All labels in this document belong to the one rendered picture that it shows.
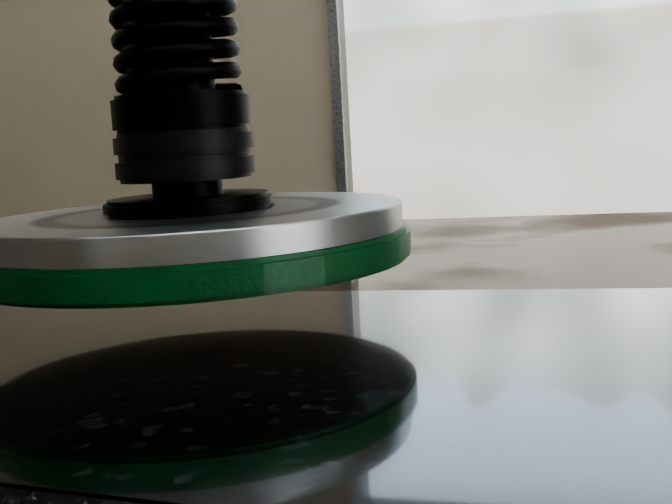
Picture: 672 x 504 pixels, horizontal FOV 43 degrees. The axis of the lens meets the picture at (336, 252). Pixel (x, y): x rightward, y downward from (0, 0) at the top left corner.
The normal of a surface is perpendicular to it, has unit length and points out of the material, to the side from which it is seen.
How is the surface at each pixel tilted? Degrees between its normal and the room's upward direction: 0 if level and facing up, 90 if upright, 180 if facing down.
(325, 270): 90
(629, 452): 0
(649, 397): 0
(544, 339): 0
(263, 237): 90
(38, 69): 90
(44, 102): 90
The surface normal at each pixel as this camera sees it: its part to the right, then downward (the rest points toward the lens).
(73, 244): -0.24, 0.14
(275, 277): 0.41, 0.10
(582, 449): -0.06, -0.99
